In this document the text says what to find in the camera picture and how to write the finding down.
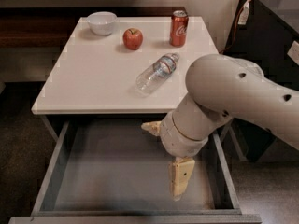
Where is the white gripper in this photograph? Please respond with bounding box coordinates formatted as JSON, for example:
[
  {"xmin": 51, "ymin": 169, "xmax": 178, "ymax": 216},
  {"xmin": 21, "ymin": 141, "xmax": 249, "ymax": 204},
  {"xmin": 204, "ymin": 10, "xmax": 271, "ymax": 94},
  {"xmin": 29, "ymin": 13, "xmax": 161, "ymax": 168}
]
[{"xmin": 141, "ymin": 111, "xmax": 208, "ymax": 201}]

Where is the grey top drawer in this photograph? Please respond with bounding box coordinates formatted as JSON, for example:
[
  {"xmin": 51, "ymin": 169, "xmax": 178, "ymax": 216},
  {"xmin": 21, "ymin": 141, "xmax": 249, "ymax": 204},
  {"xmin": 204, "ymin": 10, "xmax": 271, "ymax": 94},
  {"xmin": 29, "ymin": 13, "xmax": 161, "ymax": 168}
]
[{"xmin": 8, "ymin": 119, "xmax": 262, "ymax": 224}]

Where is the clear plastic water bottle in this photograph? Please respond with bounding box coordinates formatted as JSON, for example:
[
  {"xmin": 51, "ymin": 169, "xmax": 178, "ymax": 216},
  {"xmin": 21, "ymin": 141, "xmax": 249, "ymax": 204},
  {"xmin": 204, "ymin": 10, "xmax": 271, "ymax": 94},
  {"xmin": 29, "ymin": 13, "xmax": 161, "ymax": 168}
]
[{"xmin": 135, "ymin": 53, "xmax": 179, "ymax": 94}]

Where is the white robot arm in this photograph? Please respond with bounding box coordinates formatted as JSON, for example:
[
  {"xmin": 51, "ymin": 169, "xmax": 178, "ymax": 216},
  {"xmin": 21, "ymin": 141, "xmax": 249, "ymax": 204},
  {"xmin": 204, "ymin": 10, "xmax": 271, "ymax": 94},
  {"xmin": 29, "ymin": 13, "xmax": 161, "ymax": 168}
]
[{"xmin": 141, "ymin": 54, "xmax": 299, "ymax": 201}]

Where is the white top drawer cabinet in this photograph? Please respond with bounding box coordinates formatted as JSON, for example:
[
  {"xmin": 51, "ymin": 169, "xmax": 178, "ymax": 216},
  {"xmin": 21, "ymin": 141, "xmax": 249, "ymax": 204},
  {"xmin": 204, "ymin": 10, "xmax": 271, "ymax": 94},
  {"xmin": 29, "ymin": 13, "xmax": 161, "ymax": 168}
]
[{"xmin": 31, "ymin": 16, "xmax": 245, "ymax": 163}]

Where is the red apple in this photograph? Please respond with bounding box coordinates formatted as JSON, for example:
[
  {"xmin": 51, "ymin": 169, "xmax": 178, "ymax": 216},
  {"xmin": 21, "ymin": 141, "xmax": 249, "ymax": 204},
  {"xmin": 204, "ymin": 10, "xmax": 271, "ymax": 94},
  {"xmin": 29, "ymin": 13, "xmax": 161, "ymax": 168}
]
[{"xmin": 122, "ymin": 28, "xmax": 143, "ymax": 50}]

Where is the red cola can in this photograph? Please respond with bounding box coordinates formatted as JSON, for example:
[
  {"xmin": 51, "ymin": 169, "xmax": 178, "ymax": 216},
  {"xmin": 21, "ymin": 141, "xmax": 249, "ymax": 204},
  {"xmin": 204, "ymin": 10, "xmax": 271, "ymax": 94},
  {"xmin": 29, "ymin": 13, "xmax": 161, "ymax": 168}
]
[{"xmin": 169, "ymin": 10, "xmax": 189, "ymax": 47}]

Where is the white bowl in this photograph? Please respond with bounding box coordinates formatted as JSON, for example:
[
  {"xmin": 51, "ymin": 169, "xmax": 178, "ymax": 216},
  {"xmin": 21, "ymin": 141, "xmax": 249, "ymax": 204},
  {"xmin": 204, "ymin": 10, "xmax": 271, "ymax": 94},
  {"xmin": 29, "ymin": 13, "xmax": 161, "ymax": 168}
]
[{"xmin": 87, "ymin": 11, "xmax": 117, "ymax": 35}]

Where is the white wall outlet plate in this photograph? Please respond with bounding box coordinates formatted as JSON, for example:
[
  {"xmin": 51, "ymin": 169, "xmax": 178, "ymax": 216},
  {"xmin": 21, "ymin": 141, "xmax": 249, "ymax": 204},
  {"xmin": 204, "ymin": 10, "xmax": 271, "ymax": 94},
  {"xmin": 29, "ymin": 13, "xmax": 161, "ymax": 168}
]
[{"xmin": 287, "ymin": 41, "xmax": 299, "ymax": 65}]

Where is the orange cable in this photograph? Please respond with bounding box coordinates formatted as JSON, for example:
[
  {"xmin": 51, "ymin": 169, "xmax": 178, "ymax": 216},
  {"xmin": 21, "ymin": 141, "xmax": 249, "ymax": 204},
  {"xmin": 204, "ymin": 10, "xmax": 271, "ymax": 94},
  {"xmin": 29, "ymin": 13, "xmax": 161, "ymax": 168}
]
[{"xmin": 218, "ymin": 0, "xmax": 299, "ymax": 55}]

